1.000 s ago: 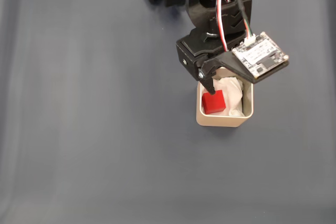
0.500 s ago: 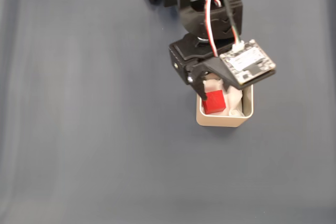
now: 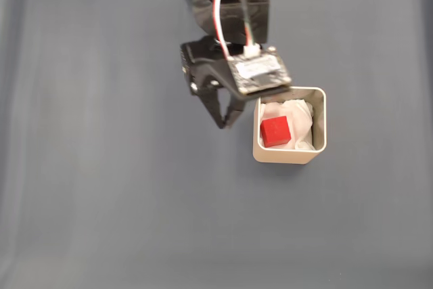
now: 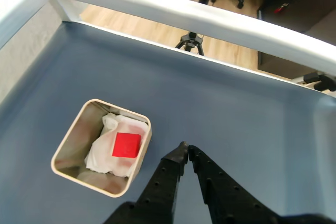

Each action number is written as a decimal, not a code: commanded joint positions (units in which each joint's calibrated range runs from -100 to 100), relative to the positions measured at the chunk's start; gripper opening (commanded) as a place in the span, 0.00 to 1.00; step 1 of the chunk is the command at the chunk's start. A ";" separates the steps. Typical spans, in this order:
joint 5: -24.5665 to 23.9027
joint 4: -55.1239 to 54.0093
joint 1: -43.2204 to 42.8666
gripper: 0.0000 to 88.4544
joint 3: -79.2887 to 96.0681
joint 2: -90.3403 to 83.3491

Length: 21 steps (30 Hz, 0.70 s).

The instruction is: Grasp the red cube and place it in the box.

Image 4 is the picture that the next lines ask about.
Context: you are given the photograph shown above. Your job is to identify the white metal table rail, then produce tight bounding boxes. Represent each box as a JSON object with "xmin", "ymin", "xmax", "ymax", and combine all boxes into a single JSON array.
[{"xmin": 0, "ymin": 0, "xmax": 336, "ymax": 96}]

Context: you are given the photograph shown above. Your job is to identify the white crumpled tissue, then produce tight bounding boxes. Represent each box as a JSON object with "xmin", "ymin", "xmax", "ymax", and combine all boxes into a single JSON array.
[{"xmin": 84, "ymin": 113, "xmax": 148, "ymax": 178}]

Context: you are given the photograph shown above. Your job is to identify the blue table mat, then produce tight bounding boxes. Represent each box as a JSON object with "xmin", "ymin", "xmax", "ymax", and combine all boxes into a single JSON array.
[{"xmin": 0, "ymin": 20, "xmax": 336, "ymax": 224}]

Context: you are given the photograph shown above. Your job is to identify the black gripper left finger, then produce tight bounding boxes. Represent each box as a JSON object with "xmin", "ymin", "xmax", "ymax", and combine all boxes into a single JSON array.
[{"xmin": 103, "ymin": 141, "xmax": 190, "ymax": 224}]

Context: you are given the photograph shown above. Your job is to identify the beige metal square box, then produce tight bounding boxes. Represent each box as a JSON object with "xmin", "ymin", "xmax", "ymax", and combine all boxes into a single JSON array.
[{"xmin": 50, "ymin": 99, "xmax": 153, "ymax": 198}]

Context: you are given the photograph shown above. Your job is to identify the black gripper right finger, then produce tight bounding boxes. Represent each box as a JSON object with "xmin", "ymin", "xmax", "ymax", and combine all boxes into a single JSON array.
[{"xmin": 188, "ymin": 144, "xmax": 336, "ymax": 224}]

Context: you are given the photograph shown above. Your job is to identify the black tripod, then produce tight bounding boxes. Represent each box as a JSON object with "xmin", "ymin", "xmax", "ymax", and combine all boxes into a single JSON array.
[{"xmin": 175, "ymin": 31, "xmax": 205, "ymax": 56}]

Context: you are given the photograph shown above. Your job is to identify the red cube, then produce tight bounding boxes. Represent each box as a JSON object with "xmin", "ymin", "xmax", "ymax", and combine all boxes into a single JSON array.
[{"xmin": 112, "ymin": 132, "xmax": 142, "ymax": 158}]

